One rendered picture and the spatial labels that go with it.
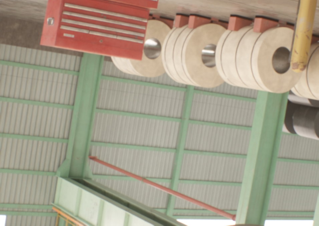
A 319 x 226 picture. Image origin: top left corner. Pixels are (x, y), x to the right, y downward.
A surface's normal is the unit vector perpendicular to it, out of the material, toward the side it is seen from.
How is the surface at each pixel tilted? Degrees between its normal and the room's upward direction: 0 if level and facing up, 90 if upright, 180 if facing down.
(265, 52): 90
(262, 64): 90
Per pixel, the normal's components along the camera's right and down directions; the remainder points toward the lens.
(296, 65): -0.40, 0.18
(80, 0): 0.44, 0.12
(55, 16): -0.88, -0.12
